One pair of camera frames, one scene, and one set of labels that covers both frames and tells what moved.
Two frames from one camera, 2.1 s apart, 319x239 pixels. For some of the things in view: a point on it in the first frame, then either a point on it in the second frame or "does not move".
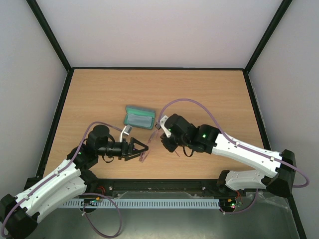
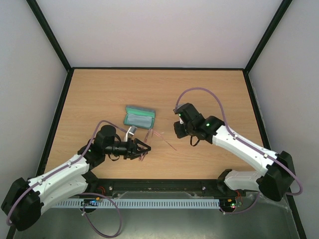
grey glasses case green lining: (139, 117) does not move
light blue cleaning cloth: (139, 120) does not move
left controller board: (91, 202) does not move
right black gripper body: (168, 141) → (180, 129)
